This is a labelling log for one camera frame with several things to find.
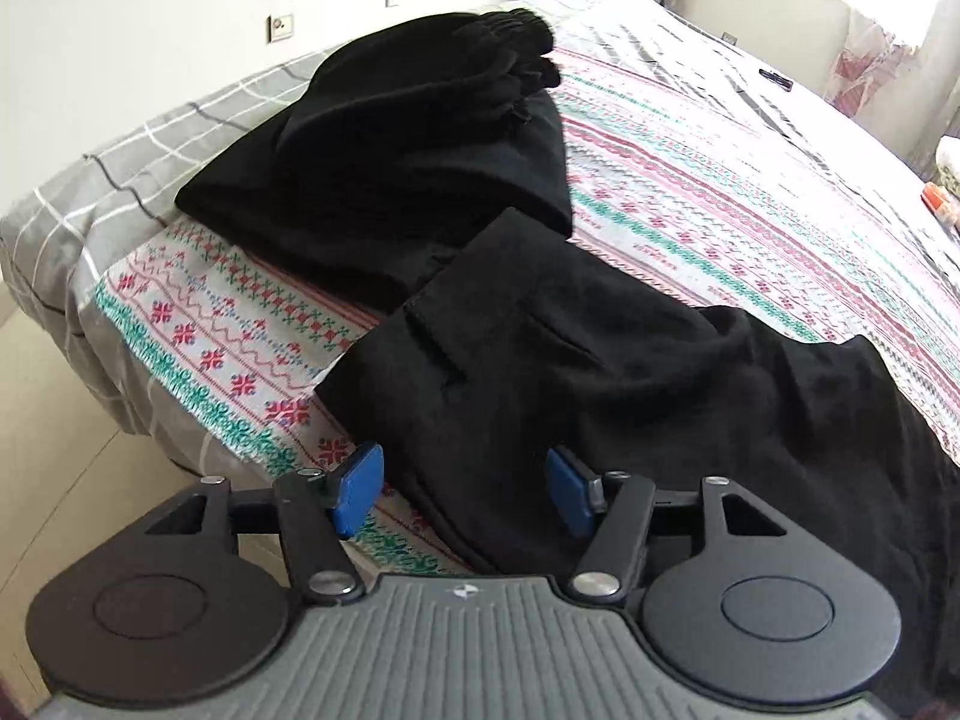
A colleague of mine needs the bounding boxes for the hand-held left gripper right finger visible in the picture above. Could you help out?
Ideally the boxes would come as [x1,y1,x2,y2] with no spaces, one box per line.
[545,446,788,607]

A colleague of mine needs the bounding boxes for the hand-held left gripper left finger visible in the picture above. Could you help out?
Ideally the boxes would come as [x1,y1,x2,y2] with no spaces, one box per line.
[142,442,385,607]

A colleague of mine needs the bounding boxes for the black slit-pocket pants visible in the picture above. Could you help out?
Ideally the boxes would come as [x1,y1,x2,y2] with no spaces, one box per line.
[315,206,960,691]

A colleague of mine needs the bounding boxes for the black fleece pants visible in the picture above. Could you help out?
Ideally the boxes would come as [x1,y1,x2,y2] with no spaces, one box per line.
[174,6,577,316]

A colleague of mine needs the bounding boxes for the bed with patterned blanket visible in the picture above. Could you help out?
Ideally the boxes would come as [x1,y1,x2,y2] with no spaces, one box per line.
[0,0,947,481]

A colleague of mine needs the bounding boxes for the orange tissue pack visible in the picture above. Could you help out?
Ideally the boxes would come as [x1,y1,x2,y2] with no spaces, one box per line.
[922,187,960,224]

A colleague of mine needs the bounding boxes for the folded white floral quilt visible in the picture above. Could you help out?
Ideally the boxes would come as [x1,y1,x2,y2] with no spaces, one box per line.
[936,136,960,200]

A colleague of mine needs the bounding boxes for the pink white hanging cloth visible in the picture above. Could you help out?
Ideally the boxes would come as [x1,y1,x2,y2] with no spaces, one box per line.
[825,11,927,117]

